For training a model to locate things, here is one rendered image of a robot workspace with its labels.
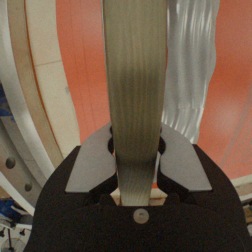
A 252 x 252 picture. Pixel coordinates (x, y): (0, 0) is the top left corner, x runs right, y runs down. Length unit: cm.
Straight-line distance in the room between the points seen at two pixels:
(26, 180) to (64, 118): 16
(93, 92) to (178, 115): 13
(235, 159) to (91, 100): 33
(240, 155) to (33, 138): 41
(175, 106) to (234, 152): 19
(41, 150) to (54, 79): 12
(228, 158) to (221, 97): 15
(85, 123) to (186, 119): 16
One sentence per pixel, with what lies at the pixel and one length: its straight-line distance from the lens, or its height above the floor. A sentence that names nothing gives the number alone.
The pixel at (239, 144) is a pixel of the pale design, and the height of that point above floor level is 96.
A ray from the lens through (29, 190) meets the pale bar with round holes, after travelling 31.
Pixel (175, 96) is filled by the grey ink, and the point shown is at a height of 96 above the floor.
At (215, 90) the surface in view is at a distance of 21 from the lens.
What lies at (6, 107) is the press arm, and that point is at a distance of 36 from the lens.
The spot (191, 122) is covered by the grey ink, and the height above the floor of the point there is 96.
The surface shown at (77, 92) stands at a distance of 18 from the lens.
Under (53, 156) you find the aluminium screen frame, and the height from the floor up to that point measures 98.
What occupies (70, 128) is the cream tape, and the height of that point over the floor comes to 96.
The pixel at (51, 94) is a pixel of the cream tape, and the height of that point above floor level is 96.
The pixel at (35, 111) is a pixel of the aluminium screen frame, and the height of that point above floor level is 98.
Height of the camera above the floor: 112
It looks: 62 degrees down
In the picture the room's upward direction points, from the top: 176 degrees counter-clockwise
